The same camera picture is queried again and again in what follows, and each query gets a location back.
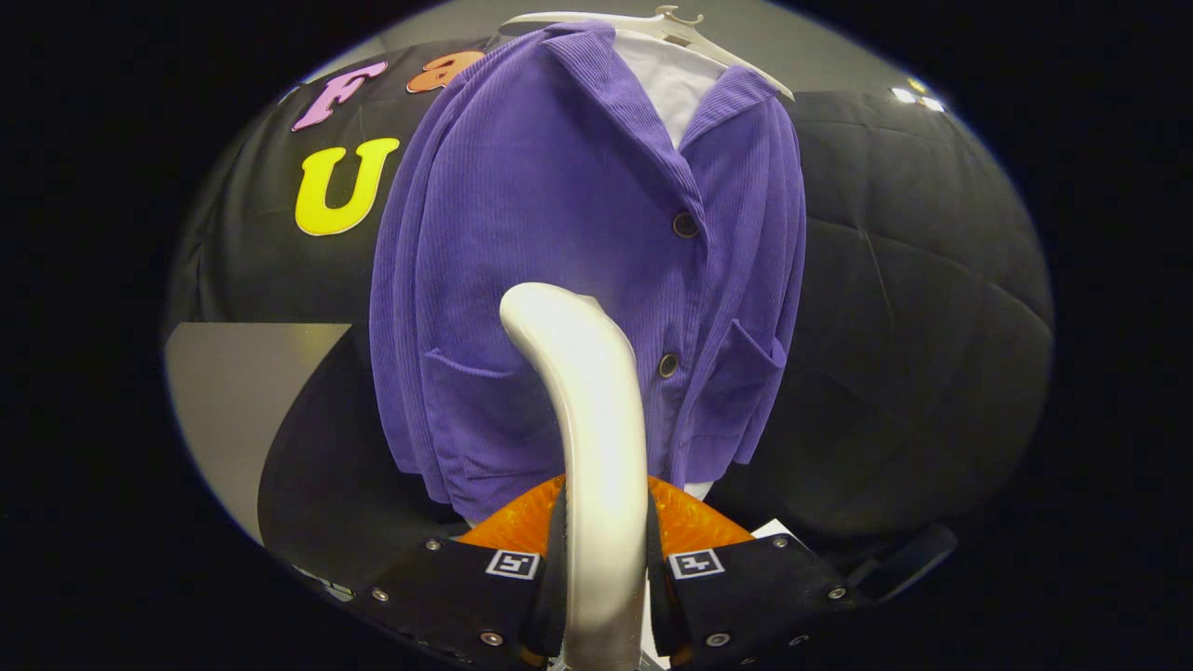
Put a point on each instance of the grey cabinet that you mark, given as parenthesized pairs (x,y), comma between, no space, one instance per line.
(233,401)

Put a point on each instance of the double ceiling light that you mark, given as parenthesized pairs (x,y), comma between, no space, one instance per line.
(918,96)

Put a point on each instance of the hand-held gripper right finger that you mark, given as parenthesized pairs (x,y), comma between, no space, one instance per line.
(755,596)

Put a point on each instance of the white garment steamer head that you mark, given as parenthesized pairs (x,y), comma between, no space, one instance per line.
(596,419)

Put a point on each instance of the white plastic hanger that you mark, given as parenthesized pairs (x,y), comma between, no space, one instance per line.
(671,23)

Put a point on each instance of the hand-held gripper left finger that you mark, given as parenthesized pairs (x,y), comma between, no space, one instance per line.
(447,596)

